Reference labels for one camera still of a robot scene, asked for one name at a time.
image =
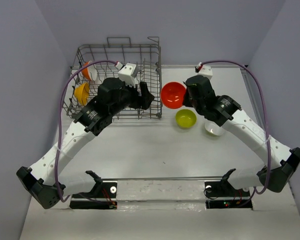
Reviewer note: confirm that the white bowl green outside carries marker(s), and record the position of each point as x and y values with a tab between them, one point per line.
213	129

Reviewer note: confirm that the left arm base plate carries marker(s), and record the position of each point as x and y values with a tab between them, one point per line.
104	199

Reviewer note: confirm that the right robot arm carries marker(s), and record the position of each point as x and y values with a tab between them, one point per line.
279	162

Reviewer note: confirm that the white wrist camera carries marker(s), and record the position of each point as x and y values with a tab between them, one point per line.
204	70
127	73

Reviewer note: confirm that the yellow bowl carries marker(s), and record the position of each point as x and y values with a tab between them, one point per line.
81	93

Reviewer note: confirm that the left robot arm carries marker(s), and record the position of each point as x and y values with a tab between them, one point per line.
42	179

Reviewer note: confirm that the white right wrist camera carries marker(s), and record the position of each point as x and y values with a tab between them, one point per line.
204	70

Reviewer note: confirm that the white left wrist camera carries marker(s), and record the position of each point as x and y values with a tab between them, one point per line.
127	73

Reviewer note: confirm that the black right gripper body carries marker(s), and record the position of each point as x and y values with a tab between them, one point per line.
199	107

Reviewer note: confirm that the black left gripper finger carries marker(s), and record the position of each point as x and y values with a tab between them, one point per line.
144	102
144	91

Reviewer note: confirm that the red orange bowl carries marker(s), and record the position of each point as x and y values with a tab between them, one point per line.
172	95

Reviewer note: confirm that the lime green bowl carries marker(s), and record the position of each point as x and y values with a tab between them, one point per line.
185	118

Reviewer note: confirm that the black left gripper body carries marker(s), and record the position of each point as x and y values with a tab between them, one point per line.
129	99

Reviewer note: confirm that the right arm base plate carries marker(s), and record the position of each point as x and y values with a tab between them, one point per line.
220	196

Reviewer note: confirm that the white bowl orange outside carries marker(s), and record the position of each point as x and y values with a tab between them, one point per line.
89	71

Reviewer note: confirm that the grey wire dish rack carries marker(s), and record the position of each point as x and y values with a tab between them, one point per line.
145	54

